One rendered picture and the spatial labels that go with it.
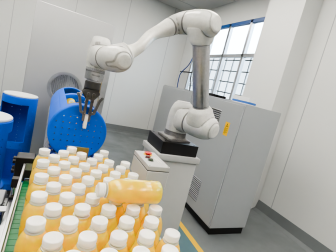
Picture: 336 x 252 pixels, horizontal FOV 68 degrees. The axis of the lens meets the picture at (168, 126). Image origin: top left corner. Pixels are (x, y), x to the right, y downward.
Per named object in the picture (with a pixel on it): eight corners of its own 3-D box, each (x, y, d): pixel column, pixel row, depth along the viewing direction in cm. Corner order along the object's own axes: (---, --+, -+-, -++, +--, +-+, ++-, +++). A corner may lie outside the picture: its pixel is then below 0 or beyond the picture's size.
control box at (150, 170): (149, 171, 124) (154, 151, 123) (164, 189, 107) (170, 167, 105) (130, 169, 120) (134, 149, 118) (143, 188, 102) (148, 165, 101)
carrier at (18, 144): (-11, 177, 245) (-12, 191, 221) (2, 89, 231) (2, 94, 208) (23, 177, 261) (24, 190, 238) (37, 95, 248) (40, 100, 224)
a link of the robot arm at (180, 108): (175, 127, 189) (183, 99, 185) (193, 135, 176) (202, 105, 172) (160, 126, 177) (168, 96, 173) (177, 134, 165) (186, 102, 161)
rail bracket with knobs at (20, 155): (37, 175, 113) (41, 153, 111) (36, 182, 107) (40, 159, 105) (11, 173, 109) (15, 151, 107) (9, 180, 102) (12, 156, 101)
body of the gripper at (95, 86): (85, 79, 116) (81, 99, 117) (103, 83, 120) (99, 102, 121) (83, 78, 123) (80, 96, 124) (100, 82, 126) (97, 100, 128)
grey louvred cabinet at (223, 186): (169, 164, 481) (188, 90, 460) (242, 233, 290) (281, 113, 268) (143, 161, 458) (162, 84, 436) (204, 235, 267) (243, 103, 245)
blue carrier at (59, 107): (85, 123, 212) (90, 90, 207) (101, 161, 135) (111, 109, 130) (48, 118, 200) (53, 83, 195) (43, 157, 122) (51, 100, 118)
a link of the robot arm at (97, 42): (80, 65, 120) (92, 68, 111) (86, 32, 118) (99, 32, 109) (100, 70, 128) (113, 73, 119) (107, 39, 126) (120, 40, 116)
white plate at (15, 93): (3, 88, 231) (3, 90, 231) (3, 93, 209) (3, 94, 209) (36, 94, 247) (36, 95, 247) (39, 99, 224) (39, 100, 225)
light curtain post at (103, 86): (83, 195, 284) (114, 45, 259) (83, 198, 279) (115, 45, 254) (77, 195, 282) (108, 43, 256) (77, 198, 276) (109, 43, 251)
